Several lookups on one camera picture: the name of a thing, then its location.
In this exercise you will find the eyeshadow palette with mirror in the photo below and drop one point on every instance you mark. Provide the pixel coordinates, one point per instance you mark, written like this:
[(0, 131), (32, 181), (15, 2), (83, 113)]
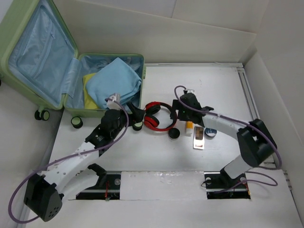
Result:
[(198, 138)]

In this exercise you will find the green suitcase blue lining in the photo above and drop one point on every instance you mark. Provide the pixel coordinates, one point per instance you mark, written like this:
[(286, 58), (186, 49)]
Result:
[(39, 58)]

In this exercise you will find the light blue garment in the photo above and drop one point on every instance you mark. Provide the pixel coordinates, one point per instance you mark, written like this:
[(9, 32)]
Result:
[(116, 77)]

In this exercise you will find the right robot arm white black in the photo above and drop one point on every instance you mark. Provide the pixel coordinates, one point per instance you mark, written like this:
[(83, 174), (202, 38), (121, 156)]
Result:
[(254, 140)]

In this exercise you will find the black round jar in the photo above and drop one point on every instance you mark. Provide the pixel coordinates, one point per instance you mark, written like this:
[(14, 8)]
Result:
[(174, 133)]

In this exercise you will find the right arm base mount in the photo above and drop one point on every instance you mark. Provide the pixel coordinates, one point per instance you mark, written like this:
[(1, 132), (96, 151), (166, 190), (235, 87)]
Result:
[(220, 188)]

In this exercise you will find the red black headphones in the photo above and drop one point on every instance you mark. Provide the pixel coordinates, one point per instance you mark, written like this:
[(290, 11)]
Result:
[(152, 116)]

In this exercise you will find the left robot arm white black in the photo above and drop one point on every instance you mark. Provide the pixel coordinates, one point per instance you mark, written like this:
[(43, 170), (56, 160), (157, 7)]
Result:
[(47, 189)]

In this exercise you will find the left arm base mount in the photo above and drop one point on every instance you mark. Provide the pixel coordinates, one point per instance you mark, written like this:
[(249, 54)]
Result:
[(105, 189)]

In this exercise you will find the blue round tin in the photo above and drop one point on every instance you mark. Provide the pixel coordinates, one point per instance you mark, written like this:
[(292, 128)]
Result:
[(210, 133)]

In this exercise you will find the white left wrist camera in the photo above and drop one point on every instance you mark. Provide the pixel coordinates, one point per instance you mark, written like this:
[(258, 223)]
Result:
[(113, 101)]

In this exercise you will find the orange white sunscreen tube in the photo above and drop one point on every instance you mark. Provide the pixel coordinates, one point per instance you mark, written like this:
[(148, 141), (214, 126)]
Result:
[(189, 128)]

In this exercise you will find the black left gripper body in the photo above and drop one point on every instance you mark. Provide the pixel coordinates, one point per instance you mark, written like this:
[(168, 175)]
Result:
[(122, 122)]

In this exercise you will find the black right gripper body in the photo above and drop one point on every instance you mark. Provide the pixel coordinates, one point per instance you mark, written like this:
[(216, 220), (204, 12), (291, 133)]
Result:
[(183, 114)]

